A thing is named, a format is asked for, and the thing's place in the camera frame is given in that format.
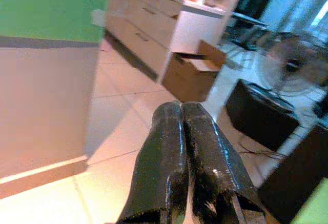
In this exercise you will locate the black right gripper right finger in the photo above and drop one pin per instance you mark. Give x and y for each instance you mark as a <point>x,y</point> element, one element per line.
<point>212,162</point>

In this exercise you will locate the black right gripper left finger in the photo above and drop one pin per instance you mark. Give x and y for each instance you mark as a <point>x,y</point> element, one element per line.
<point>164,157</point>

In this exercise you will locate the black storage box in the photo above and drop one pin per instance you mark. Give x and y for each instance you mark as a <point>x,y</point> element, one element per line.
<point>261,116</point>

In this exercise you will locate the open brown cardboard box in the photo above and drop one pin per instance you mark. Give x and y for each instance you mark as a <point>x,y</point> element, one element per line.
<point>189,80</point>

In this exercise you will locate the black cabinet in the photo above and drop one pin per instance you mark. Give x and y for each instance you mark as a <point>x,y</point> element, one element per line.
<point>294,183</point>

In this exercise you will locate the green top table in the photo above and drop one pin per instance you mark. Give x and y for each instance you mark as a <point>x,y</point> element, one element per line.
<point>315,206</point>

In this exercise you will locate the round electric fan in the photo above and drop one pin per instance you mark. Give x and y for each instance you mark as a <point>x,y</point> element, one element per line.
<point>292,65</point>

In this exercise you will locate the white drawer cabinet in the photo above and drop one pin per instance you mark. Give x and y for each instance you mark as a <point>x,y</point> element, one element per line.
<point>153,24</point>

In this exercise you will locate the grey counter with green top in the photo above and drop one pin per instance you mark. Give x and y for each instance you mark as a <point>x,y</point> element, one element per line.
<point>46,93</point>

